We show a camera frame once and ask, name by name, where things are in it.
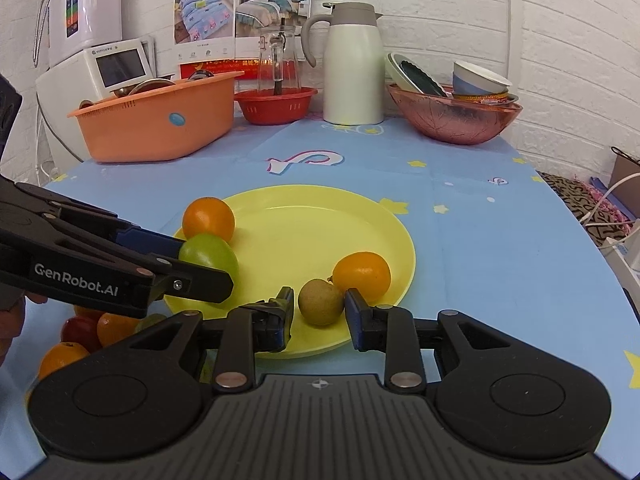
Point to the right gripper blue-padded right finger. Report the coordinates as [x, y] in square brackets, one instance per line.
[392, 332]

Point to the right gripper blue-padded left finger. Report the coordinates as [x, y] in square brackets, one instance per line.
[264, 326]

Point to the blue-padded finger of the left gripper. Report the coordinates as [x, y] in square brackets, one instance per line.
[145, 239]
[176, 278]

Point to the brown longan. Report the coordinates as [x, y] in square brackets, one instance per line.
[320, 303]

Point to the small orange front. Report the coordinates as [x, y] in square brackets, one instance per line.
[367, 272]

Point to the small orange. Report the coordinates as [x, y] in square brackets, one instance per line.
[367, 272]
[208, 215]

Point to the green tomato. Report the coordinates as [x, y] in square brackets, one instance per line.
[149, 321]
[207, 249]

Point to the large orange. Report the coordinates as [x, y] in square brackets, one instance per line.
[112, 328]

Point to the person's left hand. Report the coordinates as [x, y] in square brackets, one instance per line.
[12, 321]

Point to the yellow plastic plate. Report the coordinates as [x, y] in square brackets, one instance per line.
[286, 235]

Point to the orange plastic basin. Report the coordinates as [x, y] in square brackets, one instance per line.
[160, 124]

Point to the blue patterned tablecloth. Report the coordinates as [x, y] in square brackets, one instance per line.
[492, 239]

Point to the metal bowls in basin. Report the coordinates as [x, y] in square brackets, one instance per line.
[150, 85]

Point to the white countertop appliance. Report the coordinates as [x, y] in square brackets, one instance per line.
[92, 74]

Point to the small red plastic basket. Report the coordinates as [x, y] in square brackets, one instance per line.
[264, 108]

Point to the pink glass bowl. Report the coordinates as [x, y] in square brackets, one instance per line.
[453, 121]

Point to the clear glass jar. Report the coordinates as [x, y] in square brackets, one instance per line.
[278, 64]

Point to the white water purifier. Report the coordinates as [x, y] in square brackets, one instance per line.
[65, 27]

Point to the white power strip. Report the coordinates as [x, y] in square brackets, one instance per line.
[615, 257]

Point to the bedding calendar poster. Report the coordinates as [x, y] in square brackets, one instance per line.
[223, 35]

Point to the green white tilted dish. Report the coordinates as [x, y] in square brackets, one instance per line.
[407, 76]

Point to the white blue stacked bowl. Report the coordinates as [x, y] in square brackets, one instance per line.
[469, 79]

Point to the white thermos jug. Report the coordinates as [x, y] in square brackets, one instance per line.
[353, 63]

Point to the cardboard box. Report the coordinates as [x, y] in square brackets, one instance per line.
[624, 166]

